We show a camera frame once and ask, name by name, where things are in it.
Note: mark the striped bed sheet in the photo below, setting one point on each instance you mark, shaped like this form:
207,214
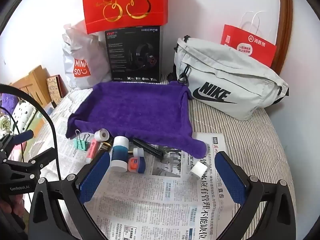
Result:
250,150

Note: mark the pink tube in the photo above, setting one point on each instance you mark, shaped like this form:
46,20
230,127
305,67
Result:
92,150

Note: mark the white charger plug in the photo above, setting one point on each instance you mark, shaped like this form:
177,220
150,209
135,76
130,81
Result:
197,171

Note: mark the purple plush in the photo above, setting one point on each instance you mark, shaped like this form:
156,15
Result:
7,102

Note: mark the black USB stick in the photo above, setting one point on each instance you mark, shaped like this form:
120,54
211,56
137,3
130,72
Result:
150,148

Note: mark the black headphone box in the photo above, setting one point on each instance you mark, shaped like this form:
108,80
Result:
120,55

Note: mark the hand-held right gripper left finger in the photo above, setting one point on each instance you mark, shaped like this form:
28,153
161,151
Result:
95,177

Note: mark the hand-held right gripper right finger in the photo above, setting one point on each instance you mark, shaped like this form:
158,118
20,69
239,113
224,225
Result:
230,177

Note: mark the white tape roll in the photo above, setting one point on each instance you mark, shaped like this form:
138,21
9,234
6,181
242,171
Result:
101,135

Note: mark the white spotted pillow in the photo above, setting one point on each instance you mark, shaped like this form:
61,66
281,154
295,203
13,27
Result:
23,115

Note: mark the grey waist bag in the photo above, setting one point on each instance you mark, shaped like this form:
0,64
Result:
225,72

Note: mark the patterned notebook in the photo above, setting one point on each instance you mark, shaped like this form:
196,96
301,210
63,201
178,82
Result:
53,87

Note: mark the purple towel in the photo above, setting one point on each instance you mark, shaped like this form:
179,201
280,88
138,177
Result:
137,110

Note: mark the person's left hand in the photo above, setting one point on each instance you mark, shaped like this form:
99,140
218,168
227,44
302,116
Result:
13,205

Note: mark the teal and white container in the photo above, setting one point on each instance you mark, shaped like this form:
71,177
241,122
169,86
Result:
118,155

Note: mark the green binder clip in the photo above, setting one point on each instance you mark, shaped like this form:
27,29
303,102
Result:
81,145

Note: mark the white plastic shopping bag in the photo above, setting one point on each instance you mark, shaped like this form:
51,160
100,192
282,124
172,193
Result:
85,47

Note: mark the brown wooden headboard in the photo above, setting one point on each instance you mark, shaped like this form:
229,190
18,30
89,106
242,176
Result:
285,30

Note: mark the red gift bag gold print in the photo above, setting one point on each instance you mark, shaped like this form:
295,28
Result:
155,17

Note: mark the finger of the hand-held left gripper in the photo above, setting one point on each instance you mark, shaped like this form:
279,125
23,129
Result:
23,136
42,158

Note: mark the orange and blue jar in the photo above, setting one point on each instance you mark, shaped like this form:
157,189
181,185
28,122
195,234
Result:
135,166

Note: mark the newspaper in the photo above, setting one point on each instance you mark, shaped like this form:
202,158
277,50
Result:
155,200

